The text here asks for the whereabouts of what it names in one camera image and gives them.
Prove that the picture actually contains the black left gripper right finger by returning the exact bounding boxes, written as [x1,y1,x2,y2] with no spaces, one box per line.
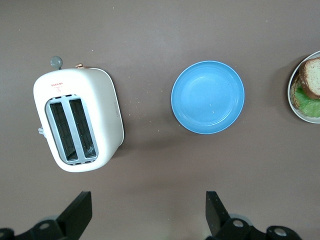
[205,191,301,240]

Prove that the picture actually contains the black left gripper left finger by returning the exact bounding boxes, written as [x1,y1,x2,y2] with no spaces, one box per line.
[14,191,93,240]

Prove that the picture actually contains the brown bread slice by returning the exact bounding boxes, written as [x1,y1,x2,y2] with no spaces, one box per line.
[299,56,320,100]
[291,74,304,110]

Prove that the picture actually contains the green lettuce leaf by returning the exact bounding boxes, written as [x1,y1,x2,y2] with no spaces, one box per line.
[294,83,320,118]

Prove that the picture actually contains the blue plate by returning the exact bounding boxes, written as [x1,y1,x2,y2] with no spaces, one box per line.
[170,59,246,135]

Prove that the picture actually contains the beige plate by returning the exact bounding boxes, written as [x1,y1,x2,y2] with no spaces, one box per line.
[286,50,320,124]

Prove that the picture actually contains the white toaster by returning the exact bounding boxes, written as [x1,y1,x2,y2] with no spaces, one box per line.
[33,55,125,173]

